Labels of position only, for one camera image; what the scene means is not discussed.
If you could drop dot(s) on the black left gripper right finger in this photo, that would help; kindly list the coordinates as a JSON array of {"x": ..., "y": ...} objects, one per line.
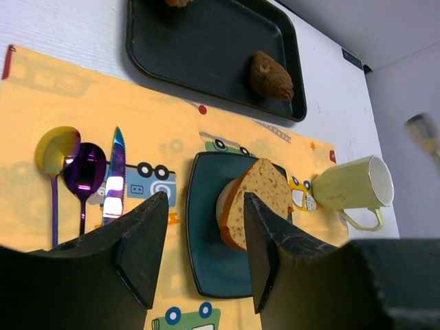
[{"x": 293, "y": 272}]

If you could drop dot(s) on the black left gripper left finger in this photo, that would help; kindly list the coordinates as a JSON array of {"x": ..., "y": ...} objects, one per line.
[{"x": 125, "y": 253}]

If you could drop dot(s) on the seeded bread slice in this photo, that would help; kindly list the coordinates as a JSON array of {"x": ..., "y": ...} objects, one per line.
[{"x": 271, "y": 187}]

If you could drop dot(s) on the orange glazed donut bread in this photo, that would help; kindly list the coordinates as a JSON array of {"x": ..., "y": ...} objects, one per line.
[{"x": 229, "y": 215}]

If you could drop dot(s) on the silver metal tongs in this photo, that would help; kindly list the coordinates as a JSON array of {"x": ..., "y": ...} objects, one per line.
[{"x": 422, "y": 131}]

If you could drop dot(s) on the brown chocolate bread roll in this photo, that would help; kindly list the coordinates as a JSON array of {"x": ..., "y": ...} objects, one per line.
[{"x": 270, "y": 79}]

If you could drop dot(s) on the large orange bread loaf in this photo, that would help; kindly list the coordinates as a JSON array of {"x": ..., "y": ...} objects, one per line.
[{"x": 177, "y": 3}]

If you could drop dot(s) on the iridescent table knife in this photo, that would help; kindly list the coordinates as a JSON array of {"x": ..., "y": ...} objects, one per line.
[{"x": 113, "y": 204}]

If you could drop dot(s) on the dark teal square plate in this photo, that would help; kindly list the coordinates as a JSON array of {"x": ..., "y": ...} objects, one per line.
[{"x": 218, "y": 270}]

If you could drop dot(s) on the purple iridescent spoon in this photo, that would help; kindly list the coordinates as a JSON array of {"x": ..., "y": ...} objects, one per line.
[{"x": 84, "y": 175}]

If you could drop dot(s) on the pale green mug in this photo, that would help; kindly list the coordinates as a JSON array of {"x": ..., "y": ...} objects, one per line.
[{"x": 362, "y": 183}]

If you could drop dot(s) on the gold bowl spoon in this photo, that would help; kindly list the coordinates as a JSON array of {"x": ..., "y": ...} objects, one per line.
[{"x": 54, "y": 152}]

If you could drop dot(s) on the yellow cartoon car placemat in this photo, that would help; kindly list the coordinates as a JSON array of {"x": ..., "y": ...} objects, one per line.
[{"x": 162, "y": 135}]

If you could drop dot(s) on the right blue table label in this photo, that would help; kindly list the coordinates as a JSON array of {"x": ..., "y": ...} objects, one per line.
[{"x": 352, "y": 59}]

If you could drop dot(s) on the black baking tray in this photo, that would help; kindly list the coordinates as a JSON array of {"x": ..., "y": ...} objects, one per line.
[{"x": 208, "y": 46}]

